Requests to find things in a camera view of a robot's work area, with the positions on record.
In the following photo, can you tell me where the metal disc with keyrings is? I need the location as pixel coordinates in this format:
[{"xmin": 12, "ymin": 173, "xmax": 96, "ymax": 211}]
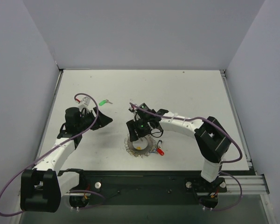
[{"xmin": 124, "ymin": 135, "xmax": 156, "ymax": 157}]

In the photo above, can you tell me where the green tagged key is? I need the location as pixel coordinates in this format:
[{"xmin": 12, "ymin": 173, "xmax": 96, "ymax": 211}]
[{"xmin": 99, "ymin": 99, "xmax": 112, "ymax": 106}]

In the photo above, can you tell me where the black tagged key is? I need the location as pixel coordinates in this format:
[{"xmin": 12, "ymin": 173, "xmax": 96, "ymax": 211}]
[{"xmin": 157, "ymin": 140, "xmax": 163, "ymax": 148}]

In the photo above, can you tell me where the red tagged key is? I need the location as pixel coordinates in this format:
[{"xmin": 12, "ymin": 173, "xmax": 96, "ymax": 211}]
[{"xmin": 155, "ymin": 148, "xmax": 165, "ymax": 156}]

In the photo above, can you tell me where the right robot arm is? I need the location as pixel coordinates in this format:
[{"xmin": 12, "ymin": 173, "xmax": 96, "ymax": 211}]
[{"xmin": 126, "ymin": 103, "xmax": 231, "ymax": 183}]

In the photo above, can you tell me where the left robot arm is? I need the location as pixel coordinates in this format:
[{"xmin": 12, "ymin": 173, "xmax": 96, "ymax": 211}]
[{"xmin": 20, "ymin": 106, "xmax": 113, "ymax": 212}]

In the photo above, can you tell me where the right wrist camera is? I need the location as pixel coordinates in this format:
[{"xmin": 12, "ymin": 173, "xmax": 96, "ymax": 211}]
[{"xmin": 128, "ymin": 103, "xmax": 151, "ymax": 112}]

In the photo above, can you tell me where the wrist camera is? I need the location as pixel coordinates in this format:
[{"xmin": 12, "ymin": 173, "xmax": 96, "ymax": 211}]
[
  {"xmin": 78, "ymin": 97, "xmax": 91, "ymax": 111},
  {"xmin": 128, "ymin": 103, "xmax": 151, "ymax": 112}
]

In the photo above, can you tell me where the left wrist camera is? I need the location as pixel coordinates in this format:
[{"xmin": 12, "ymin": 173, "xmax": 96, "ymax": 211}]
[{"xmin": 78, "ymin": 97, "xmax": 91, "ymax": 111}]

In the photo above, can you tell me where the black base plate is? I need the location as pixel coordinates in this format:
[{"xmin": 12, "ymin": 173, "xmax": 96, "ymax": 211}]
[{"xmin": 66, "ymin": 171, "xmax": 227, "ymax": 207}]

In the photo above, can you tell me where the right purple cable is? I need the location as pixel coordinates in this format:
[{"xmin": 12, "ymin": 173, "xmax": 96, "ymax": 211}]
[{"xmin": 129, "ymin": 102, "xmax": 244, "ymax": 212}]

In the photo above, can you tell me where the aluminium rail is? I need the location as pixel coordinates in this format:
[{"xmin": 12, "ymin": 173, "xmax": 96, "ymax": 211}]
[{"xmin": 189, "ymin": 175, "xmax": 270, "ymax": 195}]

